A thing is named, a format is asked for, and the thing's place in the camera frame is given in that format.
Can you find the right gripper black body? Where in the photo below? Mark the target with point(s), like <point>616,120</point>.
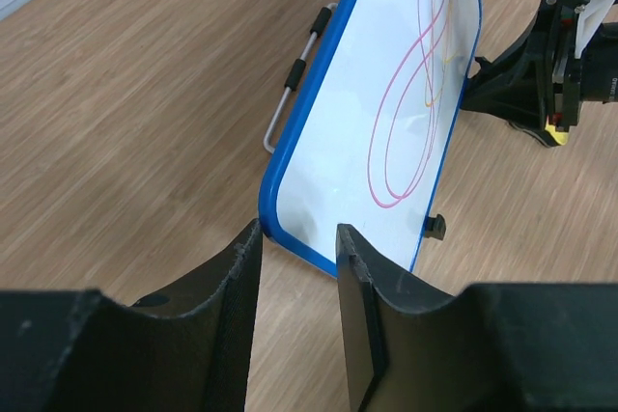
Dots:
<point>591,78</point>

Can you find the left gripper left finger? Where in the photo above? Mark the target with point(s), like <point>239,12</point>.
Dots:
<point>184,347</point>

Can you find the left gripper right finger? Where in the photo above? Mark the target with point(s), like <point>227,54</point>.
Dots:
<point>493,347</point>

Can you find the blue framed whiteboard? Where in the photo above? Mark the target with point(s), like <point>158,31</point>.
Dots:
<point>365,142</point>

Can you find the yellow black whiteboard eraser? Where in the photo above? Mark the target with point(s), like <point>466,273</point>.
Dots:
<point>548,137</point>

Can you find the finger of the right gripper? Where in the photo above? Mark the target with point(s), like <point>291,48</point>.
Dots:
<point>512,87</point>

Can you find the blue whiteboard wire stand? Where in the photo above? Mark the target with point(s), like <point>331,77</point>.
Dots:
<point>297,70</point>

